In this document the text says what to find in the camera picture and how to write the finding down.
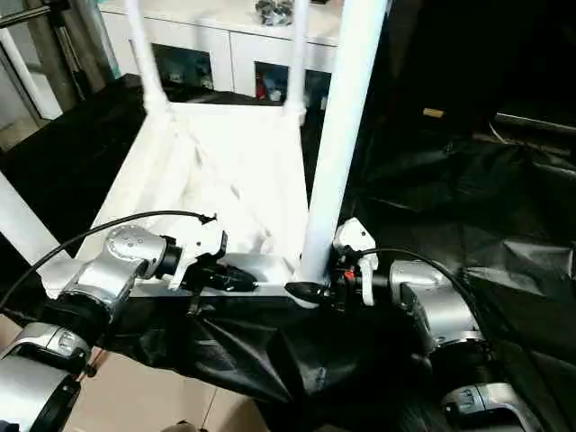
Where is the black tripod pole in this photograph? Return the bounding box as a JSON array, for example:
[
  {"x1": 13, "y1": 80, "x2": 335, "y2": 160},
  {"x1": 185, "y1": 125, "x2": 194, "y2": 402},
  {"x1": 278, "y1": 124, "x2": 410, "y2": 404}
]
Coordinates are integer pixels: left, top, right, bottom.
[{"x1": 0, "y1": 2, "x2": 68, "y2": 29}]

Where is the white glass-door cabinet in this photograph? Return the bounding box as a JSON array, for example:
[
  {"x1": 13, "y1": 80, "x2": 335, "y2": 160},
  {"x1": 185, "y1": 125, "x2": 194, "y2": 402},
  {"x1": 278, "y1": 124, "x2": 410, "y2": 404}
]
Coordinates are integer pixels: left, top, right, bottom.
[{"x1": 98, "y1": 0, "x2": 347, "y2": 109}]

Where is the black mat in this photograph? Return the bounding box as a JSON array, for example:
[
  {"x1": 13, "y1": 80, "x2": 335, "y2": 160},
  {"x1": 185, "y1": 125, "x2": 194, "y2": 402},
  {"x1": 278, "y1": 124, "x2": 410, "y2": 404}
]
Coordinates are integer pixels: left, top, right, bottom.
[{"x1": 0, "y1": 74, "x2": 576, "y2": 432}]

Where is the black left wrist camera cable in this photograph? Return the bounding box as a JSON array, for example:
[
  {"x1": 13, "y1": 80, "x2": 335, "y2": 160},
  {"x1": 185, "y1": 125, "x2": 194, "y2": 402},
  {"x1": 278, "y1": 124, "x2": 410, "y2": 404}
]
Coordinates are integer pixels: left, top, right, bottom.
[{"x1": 0, "y1": 210, "x2": 218, "y2": 311}]

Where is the red wire hanger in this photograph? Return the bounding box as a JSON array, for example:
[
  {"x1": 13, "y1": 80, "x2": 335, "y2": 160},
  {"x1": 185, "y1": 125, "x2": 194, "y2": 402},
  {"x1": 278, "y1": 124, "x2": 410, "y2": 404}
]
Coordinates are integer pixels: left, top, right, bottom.
[{"x1": 71, "y1": 348, "x2": 109, "y2": 392}]

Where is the white pole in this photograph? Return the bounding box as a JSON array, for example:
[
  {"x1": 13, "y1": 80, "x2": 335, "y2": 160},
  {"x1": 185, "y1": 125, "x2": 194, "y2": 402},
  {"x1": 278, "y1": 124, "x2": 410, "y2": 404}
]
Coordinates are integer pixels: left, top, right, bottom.
[{"x1": 0, "y1": 29, "x2": 64, "y2": 121}]

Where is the black backdrop cloth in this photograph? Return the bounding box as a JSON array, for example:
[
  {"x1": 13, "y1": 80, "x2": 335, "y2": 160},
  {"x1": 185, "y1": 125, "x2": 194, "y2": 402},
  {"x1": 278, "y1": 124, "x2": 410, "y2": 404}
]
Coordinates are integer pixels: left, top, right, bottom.
[{"x1": 373, "y1": 0, "x2": 576, "y2": 131}]

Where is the black metal bar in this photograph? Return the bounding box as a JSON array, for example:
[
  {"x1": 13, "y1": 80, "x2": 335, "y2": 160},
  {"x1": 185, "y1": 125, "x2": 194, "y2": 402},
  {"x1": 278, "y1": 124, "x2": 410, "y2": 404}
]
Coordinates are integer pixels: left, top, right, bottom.
[{"x1": 494, "y1": 112, "x2": 576, "y2": 136}]

